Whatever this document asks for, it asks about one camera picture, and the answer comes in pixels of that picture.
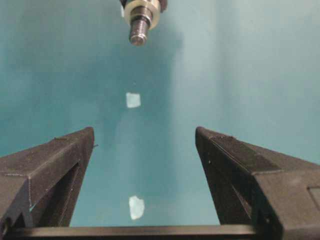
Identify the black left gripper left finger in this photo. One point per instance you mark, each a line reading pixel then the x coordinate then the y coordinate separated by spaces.
pixel 39 186

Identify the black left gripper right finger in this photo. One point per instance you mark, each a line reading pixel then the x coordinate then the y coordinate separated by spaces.
pixel 250 184

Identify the dark metal threaded shaft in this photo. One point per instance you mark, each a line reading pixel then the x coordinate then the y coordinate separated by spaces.
pixel 139 27

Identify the silver metal washer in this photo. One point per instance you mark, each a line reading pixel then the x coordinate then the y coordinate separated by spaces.
pixel 149 9

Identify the white tape piece left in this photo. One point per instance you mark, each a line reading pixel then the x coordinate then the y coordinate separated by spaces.
pixel 136 207

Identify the white tape piece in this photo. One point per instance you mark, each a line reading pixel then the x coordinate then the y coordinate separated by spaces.
pixel 136 207
pixel 133 100

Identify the white tape piece centre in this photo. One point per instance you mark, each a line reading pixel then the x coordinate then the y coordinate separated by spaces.
pixel 133 100

